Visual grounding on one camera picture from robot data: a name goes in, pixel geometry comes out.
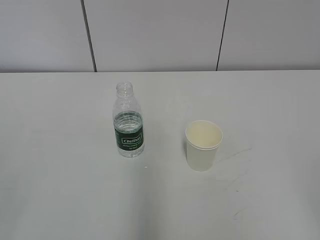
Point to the white paper cup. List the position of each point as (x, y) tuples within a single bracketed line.
[(202, 139)]

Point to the clear green-label water bottle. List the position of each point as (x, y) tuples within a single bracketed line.
[(128, 121)]

